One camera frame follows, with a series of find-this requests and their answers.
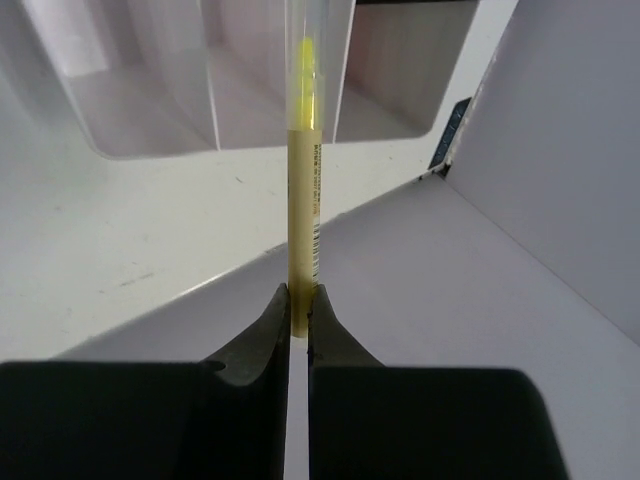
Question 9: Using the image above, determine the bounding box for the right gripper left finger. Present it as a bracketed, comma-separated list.
[1, 286, 290, 479]

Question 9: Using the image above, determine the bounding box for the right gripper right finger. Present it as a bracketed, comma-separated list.
[308, 286, 569, 479]

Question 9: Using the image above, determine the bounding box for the yellow highlighter pen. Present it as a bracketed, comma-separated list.
[285, 1, 328, 338]

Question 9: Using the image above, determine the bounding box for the right blue table label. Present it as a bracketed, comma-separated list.
[429, 97, 471, 169]

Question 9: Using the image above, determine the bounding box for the right white divided container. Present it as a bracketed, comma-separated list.
[0, 0, 521, 162]

